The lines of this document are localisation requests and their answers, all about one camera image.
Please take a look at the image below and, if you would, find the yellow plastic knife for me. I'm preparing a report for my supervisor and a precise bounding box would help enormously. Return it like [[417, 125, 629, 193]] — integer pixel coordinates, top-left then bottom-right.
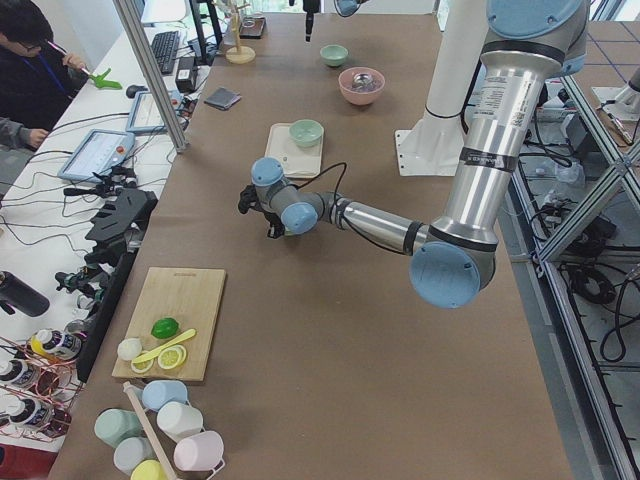
[[132, 328, 197, 363]]

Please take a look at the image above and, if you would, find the grey folded cloth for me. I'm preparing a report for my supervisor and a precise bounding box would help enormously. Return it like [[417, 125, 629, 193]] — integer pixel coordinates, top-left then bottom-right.
[[204, 87, 242, 111]]

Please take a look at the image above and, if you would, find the white garlic bulb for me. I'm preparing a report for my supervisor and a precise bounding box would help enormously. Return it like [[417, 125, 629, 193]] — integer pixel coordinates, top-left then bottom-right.
[[117, 337, 143, 362]]

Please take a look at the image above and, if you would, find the pink cup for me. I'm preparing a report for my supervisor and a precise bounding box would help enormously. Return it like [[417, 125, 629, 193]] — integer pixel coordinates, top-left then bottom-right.
[[173, 430, 225, 471]]

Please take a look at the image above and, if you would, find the teach pendant tablet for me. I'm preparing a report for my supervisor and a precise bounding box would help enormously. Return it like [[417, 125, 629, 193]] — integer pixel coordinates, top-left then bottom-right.
[[57, 129, 135, 183], [126, 91, 166, 135]]

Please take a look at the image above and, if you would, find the wooden cutting board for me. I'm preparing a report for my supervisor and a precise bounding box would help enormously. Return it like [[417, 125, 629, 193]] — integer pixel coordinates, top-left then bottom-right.
[[111, 267, 226, 384]]

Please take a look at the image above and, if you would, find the blue cup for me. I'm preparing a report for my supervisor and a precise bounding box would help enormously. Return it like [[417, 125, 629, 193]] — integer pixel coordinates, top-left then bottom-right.
[[142, 380, 189, 411]]

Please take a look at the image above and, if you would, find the wooden mug tree stand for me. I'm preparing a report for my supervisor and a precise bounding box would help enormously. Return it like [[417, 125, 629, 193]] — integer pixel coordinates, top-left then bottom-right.
[[214, 0, 256, 64]]

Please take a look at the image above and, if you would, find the black tray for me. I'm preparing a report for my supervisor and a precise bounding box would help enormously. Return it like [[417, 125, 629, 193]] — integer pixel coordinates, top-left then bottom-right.
[[240, 17, 266, 39]]

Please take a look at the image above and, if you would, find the white wire cup rack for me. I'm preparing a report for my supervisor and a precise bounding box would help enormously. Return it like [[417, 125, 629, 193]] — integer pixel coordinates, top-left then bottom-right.
[[122, 382, 226, 479]]

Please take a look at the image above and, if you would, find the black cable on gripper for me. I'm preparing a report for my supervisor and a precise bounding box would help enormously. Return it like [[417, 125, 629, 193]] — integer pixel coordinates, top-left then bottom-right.
[[287, 161, 349, 201]]

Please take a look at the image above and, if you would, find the white cup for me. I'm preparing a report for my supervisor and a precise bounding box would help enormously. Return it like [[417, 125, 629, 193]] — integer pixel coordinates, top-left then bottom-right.
[[156, 401, 204, 442]]

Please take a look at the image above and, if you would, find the grey cup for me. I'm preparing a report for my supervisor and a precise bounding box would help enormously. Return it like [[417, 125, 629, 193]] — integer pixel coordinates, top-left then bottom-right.
[[113, 437, 156, 476]]

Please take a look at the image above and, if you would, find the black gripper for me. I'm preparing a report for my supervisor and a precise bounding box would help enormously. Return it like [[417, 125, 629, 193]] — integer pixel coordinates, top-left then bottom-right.
[[302, 0, 318, 42], [263, 211, 286, 239]]

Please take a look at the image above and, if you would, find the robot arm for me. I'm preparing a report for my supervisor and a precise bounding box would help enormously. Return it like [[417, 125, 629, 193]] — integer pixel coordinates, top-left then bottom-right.
[[239, 1, 590, 308], [302, 0, 366, 42]]

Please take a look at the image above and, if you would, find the green bowl on tray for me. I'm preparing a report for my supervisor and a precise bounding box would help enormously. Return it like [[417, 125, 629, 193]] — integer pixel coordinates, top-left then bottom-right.
[[288, 119, 324, 148]]

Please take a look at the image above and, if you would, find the aluminium frame post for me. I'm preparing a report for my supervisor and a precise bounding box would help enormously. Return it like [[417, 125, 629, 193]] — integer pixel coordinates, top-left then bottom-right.
[[113, 0, 188, 154]]

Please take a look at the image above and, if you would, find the green bowl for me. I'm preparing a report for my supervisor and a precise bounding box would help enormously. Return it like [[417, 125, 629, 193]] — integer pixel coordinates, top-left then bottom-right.
[[288, 119, 324, 148], [320, 44, 349, 68]]

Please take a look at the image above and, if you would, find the pink bowl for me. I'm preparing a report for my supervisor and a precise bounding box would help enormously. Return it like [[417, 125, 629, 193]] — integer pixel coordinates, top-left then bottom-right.
[[338, 66, 386, 106]]

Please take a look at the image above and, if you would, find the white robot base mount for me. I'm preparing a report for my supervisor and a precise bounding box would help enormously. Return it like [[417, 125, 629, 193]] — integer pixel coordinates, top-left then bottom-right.
[[395, 0, 488, 176]]

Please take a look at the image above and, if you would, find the green cup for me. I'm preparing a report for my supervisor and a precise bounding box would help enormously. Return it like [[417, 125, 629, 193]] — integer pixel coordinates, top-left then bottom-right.
[[94, 408, 143, 448]]

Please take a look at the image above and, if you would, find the lemon slice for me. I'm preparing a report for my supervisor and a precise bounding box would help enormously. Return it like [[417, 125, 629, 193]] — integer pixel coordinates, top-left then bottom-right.
[[130, 359, 154, 374], [157, 344, 187, 370]]

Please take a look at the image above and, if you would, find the cream rabbit tray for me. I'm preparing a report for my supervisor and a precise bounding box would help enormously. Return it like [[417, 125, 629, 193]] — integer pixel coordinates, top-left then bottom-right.
[[264, 123, 324, 179]]

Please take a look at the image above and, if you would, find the black keyboard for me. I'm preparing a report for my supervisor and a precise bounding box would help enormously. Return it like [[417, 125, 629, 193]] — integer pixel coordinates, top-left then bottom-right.
[[151, 31, 180, 76]]

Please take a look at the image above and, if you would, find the yellow cup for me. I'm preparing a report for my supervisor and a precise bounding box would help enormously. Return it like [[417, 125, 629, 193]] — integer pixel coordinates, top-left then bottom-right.
[[130, 459, 167, 480]]

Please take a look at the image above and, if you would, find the seated person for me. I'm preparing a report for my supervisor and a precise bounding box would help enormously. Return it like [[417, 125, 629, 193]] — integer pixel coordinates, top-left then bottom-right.
[[1, 1, 88, 151]]

